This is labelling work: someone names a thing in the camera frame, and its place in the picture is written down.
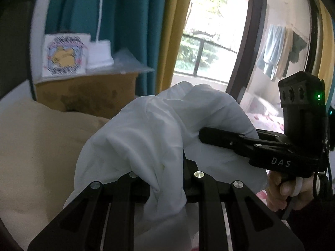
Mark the person's right forearm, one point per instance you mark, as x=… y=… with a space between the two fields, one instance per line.
x=314 y=222

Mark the hanging dark green garment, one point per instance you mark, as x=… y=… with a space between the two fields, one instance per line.
x=297 y=47

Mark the dark metal window railing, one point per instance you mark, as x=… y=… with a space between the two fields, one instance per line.
x=199 y=55

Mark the large white garment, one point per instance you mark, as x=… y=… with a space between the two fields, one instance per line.
x=146 y=125

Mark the hanging beige garment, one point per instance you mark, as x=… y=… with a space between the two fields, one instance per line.
x=285 y=57

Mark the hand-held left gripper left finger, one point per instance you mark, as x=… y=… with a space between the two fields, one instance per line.
x=130 y=188

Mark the brown cardboard box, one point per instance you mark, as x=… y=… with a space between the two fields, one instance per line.
x=86 y=91

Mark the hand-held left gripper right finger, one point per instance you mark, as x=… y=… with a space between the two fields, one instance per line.
x=201 y=188

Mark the teal curtain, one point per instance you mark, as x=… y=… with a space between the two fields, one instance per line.
x=136 y=18

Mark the beige blanket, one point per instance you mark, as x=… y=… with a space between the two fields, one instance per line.
x=39 y=149

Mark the white desk lamp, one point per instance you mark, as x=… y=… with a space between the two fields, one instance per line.
x=99 y=55

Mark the dark sliding door frame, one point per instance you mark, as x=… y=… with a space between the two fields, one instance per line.
x=312 y=31
x=251 y=31

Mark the person's right hand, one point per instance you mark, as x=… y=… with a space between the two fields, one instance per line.
x=274 y=190

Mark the cartoon print tissue box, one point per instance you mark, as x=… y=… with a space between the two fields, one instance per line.
x=65 y=57

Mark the yellow curtain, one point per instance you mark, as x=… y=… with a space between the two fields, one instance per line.
x=324 y=44
x=172 y=31

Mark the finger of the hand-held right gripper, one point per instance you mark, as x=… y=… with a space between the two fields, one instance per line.
x=222 y=138
x=272 y=135

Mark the hanging light blue garment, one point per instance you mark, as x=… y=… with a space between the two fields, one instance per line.
x=272 y=49

